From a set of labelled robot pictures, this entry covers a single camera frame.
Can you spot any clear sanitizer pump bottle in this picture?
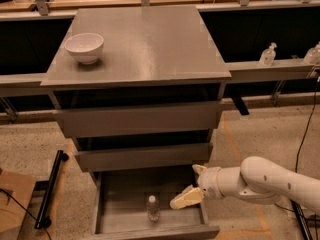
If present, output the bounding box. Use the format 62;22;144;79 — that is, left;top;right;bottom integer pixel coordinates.
259;42;277;66

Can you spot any clear plastic water bottle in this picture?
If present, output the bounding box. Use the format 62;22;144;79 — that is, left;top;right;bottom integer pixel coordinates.
146;195;160;222

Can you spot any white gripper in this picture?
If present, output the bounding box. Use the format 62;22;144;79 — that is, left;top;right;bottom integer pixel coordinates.
170;164;223;210

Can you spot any grey metal rail frame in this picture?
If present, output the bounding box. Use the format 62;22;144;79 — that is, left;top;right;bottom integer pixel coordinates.
1;6;311;99

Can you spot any black cable over box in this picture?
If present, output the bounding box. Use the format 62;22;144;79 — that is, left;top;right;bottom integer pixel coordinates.
0;187;53;240

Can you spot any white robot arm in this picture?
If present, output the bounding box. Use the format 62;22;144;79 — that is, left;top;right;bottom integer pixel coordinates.
170;156;320;215

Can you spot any grey drawer cabinet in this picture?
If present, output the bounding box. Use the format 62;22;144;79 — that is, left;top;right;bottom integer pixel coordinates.
43;6;230;240

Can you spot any black cable on floor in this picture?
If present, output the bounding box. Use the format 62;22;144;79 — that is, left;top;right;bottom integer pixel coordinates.
294;80;320;174

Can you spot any grey open bottom drawer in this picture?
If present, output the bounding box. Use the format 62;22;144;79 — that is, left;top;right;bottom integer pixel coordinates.
93;165;220;240

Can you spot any grey middle drawer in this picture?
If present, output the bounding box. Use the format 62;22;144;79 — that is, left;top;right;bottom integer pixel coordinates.
75;143;213;172

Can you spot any white ceramic bowl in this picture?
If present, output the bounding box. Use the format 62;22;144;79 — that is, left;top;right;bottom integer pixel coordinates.
64;33;104;64

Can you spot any brown cardboard box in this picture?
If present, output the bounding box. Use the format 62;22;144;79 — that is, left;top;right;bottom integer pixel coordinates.
0;170;36;240

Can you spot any grey top drawer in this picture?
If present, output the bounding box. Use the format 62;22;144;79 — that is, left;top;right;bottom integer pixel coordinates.
54;101;221;138

